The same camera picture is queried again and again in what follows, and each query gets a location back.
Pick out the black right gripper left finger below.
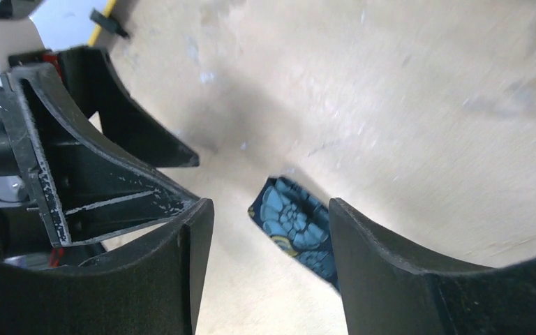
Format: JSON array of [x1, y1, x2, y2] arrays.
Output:
[[0, 198, 214, 334]]

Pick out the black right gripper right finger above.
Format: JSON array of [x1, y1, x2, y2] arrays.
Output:
[[329, 198, 536, 334]]

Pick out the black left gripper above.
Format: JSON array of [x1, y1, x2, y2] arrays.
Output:
[[0, 46, 200, 263]]

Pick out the navy blue shell pattern tie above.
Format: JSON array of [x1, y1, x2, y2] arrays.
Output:
[[248, 176, 340, 290]]

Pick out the yellow framed whiteboard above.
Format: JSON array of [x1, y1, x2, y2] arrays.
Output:
[[29, 0, 120, 50]]

